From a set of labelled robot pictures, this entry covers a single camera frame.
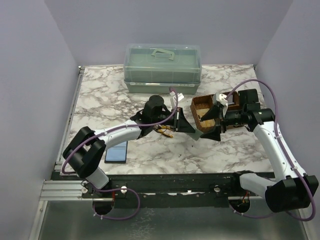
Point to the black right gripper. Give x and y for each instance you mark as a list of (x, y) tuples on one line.
[(215, 112)]

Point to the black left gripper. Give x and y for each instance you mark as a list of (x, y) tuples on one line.
[(180, 123)]

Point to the brown woven organizer basket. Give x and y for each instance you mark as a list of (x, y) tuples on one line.
[(200, 105)]

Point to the green plastic storage box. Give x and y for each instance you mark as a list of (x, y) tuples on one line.
[(154, 68)]

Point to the yellow handled pliers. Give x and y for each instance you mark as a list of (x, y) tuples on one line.
[(164, 130)]

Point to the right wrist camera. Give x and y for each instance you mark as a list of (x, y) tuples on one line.
[(220, 100)]

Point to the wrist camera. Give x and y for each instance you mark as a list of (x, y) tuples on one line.
[(220, 100), (174, 99)]

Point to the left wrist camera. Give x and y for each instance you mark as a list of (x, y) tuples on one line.
[(174, 99)]

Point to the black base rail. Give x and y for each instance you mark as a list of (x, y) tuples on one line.
[(168, 190)]

